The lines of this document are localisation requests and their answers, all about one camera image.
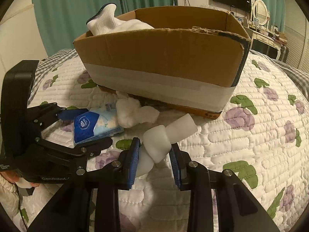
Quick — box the oval white mirror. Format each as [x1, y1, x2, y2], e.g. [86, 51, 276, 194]
[251, 0, 269, 26]

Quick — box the floral quilted blanket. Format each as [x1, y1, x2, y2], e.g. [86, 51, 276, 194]
[13, 50, 309, 232]

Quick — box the dark striped suitcase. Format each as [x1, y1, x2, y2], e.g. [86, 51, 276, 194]
[279, 45, 289, 63]

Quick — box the blue tissue pack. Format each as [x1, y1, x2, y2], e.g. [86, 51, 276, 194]
[73, 103, 124, 145]

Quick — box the white foam knot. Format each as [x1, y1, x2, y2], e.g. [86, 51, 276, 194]
[136, 114, 197, 177]

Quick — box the white louvered wardrobe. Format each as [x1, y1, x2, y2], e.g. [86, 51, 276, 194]
[284, 0, 308, 73]

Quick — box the brown cardboard box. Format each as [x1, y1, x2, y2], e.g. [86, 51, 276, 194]
[73, 6, 251, 119]

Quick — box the white sock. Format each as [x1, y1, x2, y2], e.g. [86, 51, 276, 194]
[86, 3, 153, 36]

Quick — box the teal curtain left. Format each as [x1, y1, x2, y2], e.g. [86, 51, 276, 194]
[32, 0, 177, 56]

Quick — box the white cotton lump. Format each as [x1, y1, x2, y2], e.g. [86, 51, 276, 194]
[116, 91, 160, 128]

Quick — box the white dressing table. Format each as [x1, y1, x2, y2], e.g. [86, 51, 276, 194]
[244, 27, 282, 60]

